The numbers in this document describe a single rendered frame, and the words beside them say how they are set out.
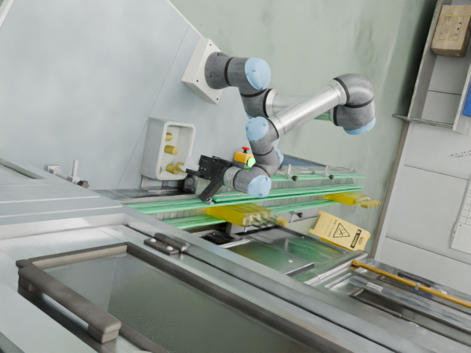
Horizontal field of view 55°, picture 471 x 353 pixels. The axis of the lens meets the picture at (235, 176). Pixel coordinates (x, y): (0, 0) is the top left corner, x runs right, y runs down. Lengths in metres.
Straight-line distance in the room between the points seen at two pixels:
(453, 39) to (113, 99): 5.92
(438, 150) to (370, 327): 6.98
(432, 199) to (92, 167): 6.42
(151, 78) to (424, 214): 6.29
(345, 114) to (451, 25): 5.53
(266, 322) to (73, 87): 1.12
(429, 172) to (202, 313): 7.08
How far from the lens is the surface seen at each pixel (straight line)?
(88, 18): 1.53
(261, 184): 1.45
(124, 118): 1.65
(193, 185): 1.82
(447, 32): 7.09
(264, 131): 1.43
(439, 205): 7.52
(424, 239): 7.62
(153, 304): 0.54
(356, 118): 1.64
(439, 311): 1.94
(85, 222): 0.75
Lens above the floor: 1.99
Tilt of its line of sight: 33 degrees down
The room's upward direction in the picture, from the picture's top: 107 degrees clockwise
